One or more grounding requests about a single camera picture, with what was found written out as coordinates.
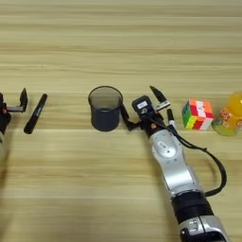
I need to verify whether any orange juice bottle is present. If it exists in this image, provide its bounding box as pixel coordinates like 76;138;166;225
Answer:
211;91;242;137

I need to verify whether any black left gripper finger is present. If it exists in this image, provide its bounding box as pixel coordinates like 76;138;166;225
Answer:
19;87;28;112

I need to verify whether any black marker pen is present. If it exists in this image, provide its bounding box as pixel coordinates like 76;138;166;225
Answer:
23;93;48;135

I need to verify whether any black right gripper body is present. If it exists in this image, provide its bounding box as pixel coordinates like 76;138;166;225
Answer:
130;100;172;138

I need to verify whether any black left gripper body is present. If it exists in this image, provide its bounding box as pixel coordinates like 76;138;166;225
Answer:
0;93;25;135

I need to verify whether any black mesh pen cup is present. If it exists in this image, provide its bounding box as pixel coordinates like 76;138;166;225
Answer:
87;85;124;132

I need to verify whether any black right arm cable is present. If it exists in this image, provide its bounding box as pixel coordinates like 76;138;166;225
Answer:
155;116;228;198

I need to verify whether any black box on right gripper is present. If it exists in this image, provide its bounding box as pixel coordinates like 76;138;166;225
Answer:
131;95;156;120

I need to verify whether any colourful puzzle cube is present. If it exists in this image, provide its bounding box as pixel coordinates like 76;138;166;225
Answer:
181;98;215;131

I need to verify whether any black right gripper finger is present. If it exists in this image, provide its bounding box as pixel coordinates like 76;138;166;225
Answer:
149;85;167;104
120;103;133;131

